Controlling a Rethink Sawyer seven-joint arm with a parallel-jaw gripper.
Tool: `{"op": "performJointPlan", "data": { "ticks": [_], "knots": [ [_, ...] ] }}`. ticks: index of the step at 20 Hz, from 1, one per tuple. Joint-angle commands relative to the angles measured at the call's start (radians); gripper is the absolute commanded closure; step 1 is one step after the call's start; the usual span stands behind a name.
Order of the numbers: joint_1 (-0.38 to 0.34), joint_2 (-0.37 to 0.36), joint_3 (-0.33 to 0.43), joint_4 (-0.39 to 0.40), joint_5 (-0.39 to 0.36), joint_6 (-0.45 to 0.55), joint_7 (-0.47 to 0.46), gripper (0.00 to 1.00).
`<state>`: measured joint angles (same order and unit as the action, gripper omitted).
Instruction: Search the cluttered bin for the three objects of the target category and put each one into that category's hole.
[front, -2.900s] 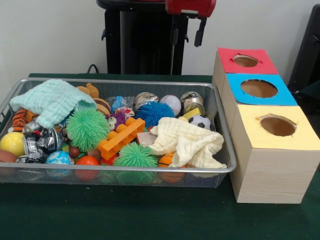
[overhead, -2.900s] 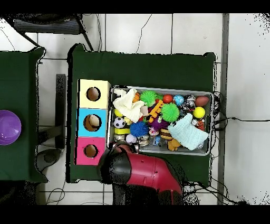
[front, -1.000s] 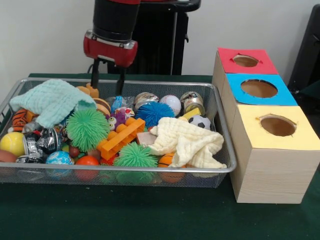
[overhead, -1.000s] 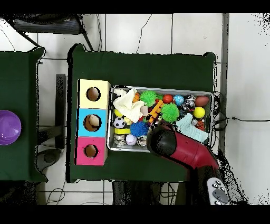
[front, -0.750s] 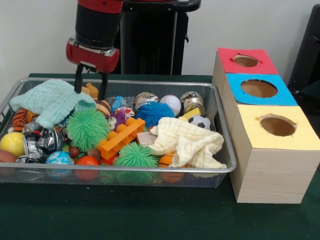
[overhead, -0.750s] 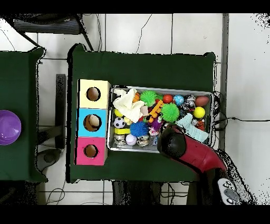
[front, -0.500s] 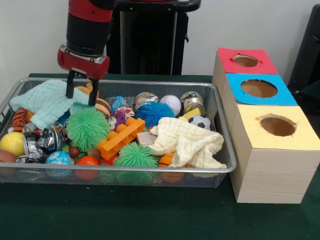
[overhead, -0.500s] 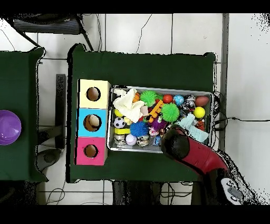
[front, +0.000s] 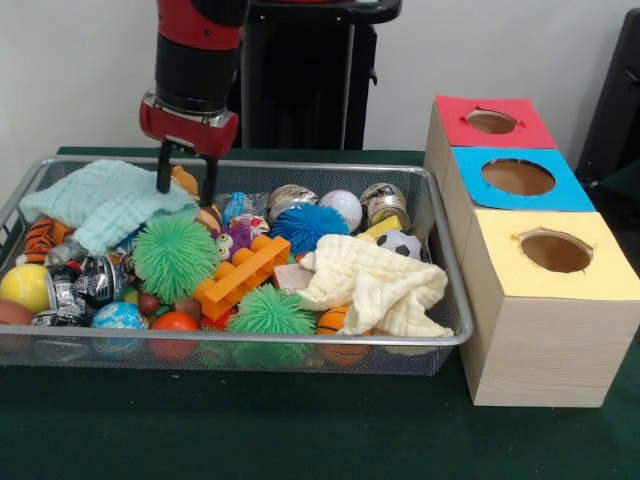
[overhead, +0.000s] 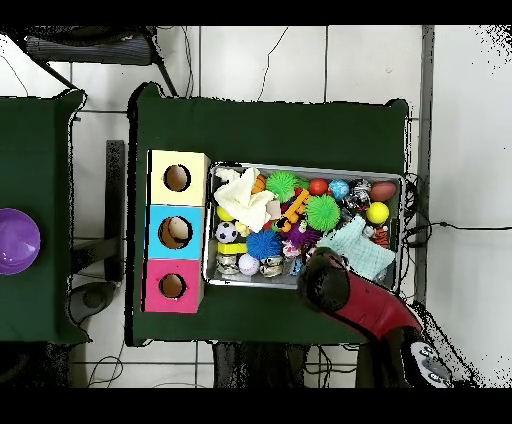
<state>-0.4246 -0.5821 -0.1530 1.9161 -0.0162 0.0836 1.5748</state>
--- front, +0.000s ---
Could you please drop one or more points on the mint green cloth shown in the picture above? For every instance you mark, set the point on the mint green cloth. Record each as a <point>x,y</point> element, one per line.
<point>100,205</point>

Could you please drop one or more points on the white toy baseball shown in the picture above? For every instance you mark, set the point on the white toy baseball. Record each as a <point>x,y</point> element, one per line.
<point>342,207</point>

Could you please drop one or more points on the dark green tablecloth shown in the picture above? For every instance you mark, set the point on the dark green tablecloth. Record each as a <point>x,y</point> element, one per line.
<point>300,430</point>
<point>627,182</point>

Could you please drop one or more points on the crushed black can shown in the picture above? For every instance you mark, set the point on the crushed black can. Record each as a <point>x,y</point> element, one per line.
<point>95,285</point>

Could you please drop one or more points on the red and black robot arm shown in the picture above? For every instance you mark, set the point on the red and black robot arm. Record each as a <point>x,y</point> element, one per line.
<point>195,65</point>

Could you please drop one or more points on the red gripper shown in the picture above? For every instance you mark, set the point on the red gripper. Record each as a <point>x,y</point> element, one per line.
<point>190,130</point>

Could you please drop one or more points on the orange toy building block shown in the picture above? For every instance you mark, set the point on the orange toy building block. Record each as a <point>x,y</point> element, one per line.
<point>240,280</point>

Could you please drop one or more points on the silver mesh bin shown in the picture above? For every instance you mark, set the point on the silver mesh bin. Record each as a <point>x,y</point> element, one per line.
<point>390,362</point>

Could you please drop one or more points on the black and white soccer ball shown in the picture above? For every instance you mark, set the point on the black and white soccer ball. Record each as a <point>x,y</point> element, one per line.
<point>400,245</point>

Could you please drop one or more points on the green spiky rubber ball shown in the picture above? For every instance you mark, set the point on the green spiky rubber ball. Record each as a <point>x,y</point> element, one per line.
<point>175,260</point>
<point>267,312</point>

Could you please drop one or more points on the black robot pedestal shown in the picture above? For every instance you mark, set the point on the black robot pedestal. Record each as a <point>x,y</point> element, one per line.
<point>310,75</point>

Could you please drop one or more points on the yellow ball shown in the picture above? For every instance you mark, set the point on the yellow ball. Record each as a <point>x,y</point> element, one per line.
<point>25,287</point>

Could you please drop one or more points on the wooden box with three holes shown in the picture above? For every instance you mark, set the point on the wooden box with three holes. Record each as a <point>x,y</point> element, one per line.
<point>550,350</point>

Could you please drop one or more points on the crushed clear plastic bottle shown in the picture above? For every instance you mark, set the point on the crushed clear plastic bottle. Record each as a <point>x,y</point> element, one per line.
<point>240,205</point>

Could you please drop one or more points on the cream cloth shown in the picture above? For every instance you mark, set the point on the cream cloth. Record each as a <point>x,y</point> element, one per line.
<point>370,280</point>

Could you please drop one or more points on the blue spiky rubber ball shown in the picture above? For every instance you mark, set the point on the blue spiky rubber ball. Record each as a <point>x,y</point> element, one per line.
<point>305,227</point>

